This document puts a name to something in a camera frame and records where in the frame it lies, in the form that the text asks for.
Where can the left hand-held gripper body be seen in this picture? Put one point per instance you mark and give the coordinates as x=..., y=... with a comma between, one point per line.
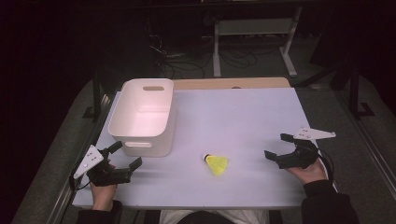
x=106, y=176

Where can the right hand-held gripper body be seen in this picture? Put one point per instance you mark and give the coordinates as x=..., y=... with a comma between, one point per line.
x=300, y=157

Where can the white plastic storage bin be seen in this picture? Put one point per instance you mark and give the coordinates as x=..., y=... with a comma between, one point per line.
x=143, y=121

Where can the yellow shuttlecock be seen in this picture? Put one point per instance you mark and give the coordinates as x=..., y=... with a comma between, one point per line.
x=218, y=165

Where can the person's left hand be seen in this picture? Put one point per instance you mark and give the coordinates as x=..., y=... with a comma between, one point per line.
x=102, y=196

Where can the person's right hand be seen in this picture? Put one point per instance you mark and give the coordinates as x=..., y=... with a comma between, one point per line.
x=311, y=174

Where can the black metal stand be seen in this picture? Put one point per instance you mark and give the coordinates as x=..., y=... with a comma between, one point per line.
x=97, y=99
x=353, y=90

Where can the wooden table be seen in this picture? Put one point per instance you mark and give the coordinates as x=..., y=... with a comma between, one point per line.
x=230, y=83

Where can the person's lap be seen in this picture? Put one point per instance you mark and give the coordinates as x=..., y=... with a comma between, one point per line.
x=214, y=217

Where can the white metal desk frame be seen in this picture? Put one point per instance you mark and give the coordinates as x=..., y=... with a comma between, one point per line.
x=253, y=27

